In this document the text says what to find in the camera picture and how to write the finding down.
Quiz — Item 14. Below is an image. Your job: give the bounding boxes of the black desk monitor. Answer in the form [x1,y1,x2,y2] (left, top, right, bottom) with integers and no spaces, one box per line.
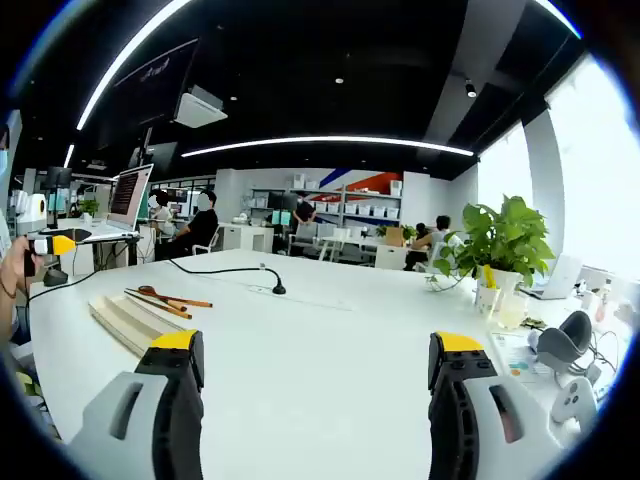
[43,166,74,191]

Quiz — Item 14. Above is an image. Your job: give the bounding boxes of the dark pole-mounted monitor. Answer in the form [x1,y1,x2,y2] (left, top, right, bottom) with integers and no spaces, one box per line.
[127,141,179,171]

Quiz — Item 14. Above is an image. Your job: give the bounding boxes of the white ceiling air conditioner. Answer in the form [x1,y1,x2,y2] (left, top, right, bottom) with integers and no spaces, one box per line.
[172,84,229,130]

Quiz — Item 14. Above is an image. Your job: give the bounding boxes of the thick black cable with plug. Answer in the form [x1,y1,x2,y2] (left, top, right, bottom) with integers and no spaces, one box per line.
[163,256,288,297]

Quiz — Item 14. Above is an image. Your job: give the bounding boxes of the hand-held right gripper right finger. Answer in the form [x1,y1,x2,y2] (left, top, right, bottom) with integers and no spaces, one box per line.
[427,330,566,480]

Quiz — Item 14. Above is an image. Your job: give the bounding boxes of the beige cutlery case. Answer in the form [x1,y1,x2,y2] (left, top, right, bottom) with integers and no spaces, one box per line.
[88,293,187,359]

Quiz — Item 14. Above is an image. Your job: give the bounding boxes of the white office chair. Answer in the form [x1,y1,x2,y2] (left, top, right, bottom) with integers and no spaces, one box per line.
[192,223,222,256]

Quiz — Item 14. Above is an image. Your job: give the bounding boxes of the silver laptop on stand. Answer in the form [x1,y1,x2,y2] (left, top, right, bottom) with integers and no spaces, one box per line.
[81,163,155,245]

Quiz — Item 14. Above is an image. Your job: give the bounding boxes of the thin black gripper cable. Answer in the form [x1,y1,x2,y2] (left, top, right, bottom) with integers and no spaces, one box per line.
[24,269,101,306]

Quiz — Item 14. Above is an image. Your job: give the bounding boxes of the clear glass cup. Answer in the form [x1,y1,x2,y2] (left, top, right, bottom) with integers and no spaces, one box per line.
[497,292,530,331]

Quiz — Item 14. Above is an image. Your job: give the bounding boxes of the green potted plant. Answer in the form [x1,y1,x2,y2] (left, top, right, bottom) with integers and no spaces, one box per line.
[430,194,557,294]

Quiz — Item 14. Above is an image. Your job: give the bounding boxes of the straight ceiling light strip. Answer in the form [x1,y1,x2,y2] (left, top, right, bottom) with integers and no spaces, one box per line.
[180,135,475,159]

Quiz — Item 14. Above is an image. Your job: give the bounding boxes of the printed paper sheet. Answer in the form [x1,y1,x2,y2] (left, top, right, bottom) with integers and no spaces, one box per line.
[488,329,554,384]

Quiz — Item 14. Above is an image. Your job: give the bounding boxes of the white laptop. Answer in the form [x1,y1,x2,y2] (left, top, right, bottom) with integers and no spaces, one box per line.
[519,252,585,301]

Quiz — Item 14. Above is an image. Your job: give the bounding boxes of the patterned paper cup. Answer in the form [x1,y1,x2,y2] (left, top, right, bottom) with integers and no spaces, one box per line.
[473,284,502,316]

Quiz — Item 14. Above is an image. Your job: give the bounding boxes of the white plant pot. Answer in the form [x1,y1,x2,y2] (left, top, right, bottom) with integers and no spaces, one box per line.
[477,268,524,307]

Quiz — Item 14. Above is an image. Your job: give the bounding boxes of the curved ceiling light strip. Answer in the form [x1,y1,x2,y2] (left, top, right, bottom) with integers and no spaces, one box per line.
[75,0,585,132]

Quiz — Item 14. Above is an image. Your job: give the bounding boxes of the person's left hand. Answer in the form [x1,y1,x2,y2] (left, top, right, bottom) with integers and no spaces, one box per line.
[0,237,47,301]

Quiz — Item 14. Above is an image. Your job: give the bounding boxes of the white game controller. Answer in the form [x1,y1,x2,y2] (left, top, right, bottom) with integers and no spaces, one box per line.
[549,375,600,427]

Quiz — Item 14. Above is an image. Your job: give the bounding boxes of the shelving with white bins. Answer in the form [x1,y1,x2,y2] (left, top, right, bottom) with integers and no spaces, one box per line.
[249,172,404,226]

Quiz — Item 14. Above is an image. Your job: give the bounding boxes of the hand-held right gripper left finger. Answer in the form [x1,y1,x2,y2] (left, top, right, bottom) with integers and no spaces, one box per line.
[66,328,206,480]

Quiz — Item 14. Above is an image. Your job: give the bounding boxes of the dark hanging screen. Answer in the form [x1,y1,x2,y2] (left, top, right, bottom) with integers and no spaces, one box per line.
[110,37,201,126]

